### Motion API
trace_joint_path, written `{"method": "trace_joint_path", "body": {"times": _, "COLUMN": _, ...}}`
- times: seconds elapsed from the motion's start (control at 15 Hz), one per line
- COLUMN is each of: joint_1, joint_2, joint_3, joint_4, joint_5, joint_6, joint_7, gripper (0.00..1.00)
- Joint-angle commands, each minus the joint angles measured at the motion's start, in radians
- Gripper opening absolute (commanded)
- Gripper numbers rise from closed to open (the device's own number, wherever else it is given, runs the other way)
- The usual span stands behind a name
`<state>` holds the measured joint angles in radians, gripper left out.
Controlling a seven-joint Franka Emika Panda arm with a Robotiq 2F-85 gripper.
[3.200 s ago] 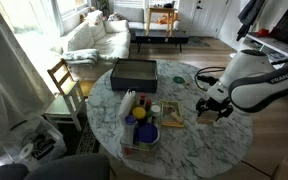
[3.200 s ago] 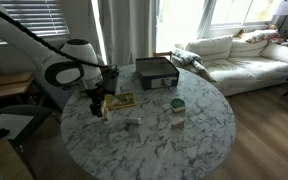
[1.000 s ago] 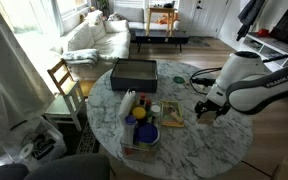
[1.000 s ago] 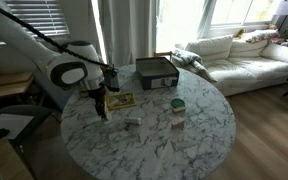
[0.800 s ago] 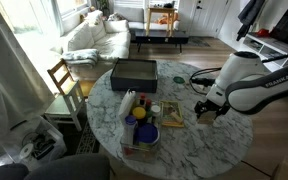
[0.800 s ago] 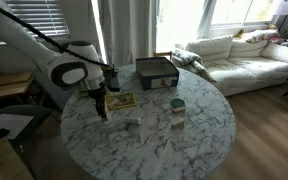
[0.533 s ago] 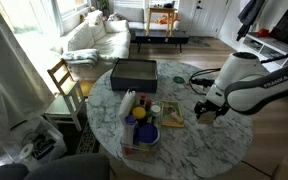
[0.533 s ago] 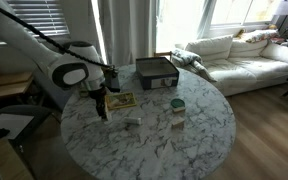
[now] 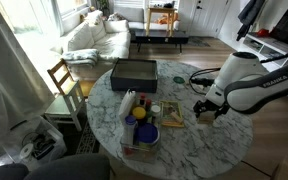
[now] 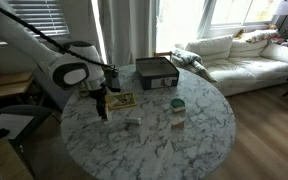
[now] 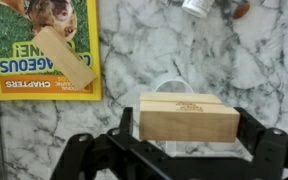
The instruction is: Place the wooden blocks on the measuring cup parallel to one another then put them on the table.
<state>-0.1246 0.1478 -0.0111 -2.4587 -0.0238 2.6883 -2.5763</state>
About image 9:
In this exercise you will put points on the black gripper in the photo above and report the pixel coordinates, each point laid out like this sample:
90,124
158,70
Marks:
212,105

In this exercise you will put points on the wooden jenga block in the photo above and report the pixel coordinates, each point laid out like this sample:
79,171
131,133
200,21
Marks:
176,117
205,118

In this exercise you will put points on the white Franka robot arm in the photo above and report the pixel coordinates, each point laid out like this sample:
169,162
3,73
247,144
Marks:
244,68

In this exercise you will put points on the yellow picture book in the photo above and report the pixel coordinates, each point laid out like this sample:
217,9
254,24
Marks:
166,113

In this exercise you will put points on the green round lid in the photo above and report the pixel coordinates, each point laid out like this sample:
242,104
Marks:
179,80

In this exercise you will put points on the small white capped bottle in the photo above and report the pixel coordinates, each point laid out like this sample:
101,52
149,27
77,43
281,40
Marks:
155,111

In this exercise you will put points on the red capped bottle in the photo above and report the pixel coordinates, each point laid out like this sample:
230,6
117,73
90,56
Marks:
148,105
142,99

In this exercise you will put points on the yellow lid jar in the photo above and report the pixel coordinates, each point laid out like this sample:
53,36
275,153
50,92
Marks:
139,114

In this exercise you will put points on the dark blue cardboard box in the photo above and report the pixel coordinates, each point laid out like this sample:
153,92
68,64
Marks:
134,83

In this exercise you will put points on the clear plastic bin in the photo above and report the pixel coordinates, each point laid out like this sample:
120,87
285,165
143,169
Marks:
140,153

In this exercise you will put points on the white bottle blue cap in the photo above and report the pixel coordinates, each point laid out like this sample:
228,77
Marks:
129,130

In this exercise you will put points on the white television stand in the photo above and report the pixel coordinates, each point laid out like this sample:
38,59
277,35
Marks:
267,46

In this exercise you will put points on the black bench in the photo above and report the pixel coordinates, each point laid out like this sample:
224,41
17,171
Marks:
160,36

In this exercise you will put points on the white door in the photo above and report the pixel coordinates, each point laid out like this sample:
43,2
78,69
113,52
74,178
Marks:
207,16

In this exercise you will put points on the small red object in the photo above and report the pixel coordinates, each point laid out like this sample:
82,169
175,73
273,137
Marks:
263,32

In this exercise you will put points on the orange cushion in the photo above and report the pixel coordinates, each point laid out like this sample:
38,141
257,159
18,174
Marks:
165,19

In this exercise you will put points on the dark hanging coat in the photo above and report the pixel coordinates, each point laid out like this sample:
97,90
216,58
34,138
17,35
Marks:
250,16

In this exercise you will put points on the tall wooden side table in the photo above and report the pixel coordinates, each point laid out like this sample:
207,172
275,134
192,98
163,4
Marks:
160,11

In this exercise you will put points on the white sofa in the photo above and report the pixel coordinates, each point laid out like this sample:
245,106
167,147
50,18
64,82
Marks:
110,45

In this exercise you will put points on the light gray sofa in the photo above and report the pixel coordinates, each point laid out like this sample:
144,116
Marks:
134,16

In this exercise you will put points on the dark patterned floor mat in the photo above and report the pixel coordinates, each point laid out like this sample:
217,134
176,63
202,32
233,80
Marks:
87,140

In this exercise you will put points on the white sofa cushion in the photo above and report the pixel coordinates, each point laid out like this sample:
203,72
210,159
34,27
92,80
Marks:
116,26
80,38
97,28

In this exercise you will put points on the patterned colourful pillow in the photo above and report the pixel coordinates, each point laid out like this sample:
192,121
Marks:
115,16

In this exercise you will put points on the pale knitted blanket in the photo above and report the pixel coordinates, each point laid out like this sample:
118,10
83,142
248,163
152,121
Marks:
80,56

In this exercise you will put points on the wooden chair white seat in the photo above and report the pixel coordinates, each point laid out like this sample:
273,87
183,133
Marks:
65,100

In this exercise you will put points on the potted green plant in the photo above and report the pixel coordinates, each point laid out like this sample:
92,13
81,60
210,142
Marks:
102,4

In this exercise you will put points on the clear floor storage bin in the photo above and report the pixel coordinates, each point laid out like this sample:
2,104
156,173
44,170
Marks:
37,143

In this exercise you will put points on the white curtain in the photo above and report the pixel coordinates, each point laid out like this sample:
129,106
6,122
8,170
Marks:
10,83

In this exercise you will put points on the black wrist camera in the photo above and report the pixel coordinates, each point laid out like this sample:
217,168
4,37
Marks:
202,81

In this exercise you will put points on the white window frame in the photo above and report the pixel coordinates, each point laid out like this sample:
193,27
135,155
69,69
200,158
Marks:
70,8

